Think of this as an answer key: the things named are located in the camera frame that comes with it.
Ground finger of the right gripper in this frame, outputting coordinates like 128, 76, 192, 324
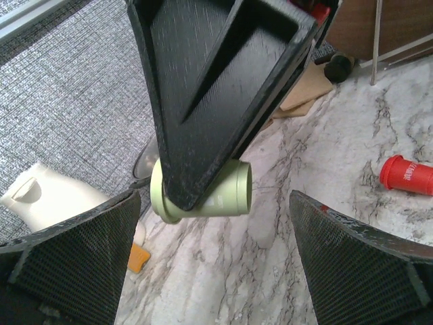
127, 0, 338, 211

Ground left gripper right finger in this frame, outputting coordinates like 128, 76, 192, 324
290, 190, 432, 324

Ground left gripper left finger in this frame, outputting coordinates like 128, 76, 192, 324
1, 190, 141, 324

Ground green capsule sideways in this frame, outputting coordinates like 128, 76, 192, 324
150, 160, 252, 224

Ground orange spice bottle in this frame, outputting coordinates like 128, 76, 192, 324
128, 243, 151, 274

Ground white thermos jug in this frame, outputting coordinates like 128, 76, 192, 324
1, 162, 110, 232

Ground brown paper square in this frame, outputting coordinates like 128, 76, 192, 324
273, 63, 334, 118

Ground red capsule far right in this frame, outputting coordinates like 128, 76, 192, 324
380, 155, 432, 196

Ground steel pot with lid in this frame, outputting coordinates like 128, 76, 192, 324
129, 136, 160, 189

